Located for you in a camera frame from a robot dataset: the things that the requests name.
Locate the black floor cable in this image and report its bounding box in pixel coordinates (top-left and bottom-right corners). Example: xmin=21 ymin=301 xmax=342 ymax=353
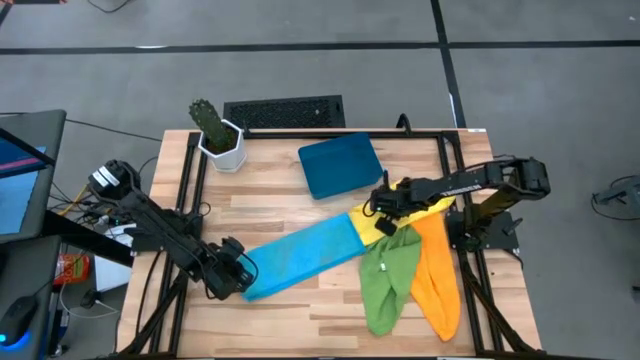
xmin=64 ymin=118 xmax=164 ymax=143

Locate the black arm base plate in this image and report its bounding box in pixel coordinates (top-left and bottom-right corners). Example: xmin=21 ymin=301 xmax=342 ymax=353
xmin=446 ymin=209 xmax=520 ymax=251
xmin=133 ymin=212 xmax=204 ymax=252

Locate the teal plastic bin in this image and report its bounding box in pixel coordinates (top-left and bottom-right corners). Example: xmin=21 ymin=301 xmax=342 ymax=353
xmin=297 ymin=131 xmax=385 ymax=200

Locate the yellow cable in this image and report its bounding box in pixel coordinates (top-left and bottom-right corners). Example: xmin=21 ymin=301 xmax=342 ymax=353
xmin=59 ymin=184 xmax=94 ymax=216

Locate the monitor with blue screen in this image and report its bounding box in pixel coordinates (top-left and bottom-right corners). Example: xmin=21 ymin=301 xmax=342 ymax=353
xmin=0 ymin=109 xmax=67 ymax=246

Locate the grey desk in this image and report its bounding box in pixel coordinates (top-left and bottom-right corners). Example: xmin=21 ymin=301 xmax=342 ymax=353
xmin=0 ymin=234 xmax=64 ymax=360

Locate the black floor stand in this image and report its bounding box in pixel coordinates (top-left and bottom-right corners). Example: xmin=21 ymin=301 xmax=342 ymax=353
xmin=591 ymin=174 xmax=640 ymax=221

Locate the orange microfiber towel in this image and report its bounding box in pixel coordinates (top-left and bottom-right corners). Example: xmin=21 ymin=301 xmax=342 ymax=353
xmin=409 ymin=212 xmax=462 ymax=343

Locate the orange snack bag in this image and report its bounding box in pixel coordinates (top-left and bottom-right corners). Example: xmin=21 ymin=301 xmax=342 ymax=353
xmin=53 ymin=253 xmax=91 ymax=286

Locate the black computer mouse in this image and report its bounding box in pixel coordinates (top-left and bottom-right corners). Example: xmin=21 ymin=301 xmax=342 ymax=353
xmin=0 ymin=294 xmax=40 ymax=347

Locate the white hexagonal plant pot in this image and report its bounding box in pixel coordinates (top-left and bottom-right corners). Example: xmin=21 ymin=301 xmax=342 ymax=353
xmin=197 ymin=118 xmax=247 ymax=174

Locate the black perforated floor grille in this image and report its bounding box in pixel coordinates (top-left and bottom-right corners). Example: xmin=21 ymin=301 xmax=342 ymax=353
xmin=223 ymin=94 xmax=346 ymax=129

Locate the green cactus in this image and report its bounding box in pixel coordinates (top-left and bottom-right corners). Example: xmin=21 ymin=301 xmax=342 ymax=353
xmin=188 ymin=98 xmax=236 ymax=151

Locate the white power strip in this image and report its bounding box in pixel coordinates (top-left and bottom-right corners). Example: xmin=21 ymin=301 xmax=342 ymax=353
xmin=102 ymin=223 xmax=137 ymax=247

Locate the black aluminium table frame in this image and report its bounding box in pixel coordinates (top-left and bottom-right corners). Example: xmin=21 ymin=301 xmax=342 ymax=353
xmin=117 ymin=127 xmax=544 ymax=360

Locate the white box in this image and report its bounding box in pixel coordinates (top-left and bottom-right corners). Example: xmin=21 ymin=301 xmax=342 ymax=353
xmin=93 ymin=254 xmax=132 ymax=293

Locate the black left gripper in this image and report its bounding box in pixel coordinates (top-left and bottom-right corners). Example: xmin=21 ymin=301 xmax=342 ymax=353
xmin=199 ymin=236 xmax=254 ymax=302

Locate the blue microfiber towel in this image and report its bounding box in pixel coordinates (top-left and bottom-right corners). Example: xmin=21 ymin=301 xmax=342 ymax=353
xmin=240 ymin=212 xmax=368 ymax=303

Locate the yellow microfiber towel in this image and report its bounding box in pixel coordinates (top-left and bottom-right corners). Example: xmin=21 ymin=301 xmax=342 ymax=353
xmin=348 ymin=179 xmax=457 ymax=247

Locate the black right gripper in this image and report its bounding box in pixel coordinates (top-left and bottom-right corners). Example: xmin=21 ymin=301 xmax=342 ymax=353
xmin=369 ymin=169 xmax=419 ymax=238

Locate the green microfiber towel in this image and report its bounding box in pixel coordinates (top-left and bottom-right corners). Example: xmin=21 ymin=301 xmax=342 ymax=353
xmin=358 ymin=224 xmax=424 ymax=337

